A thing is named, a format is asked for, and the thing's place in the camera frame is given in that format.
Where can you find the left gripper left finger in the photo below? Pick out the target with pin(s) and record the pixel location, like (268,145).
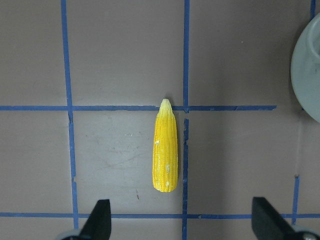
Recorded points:
(98,225)

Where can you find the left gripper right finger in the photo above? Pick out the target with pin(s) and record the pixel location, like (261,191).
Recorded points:
(268,224)

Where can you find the yellow corn cob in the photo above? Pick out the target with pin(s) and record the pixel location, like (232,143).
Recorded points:
(165,149)

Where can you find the white cooking pot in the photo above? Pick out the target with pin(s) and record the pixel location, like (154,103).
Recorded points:
(305,69)

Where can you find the brown paper table mat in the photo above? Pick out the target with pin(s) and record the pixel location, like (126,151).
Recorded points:
(81,84)

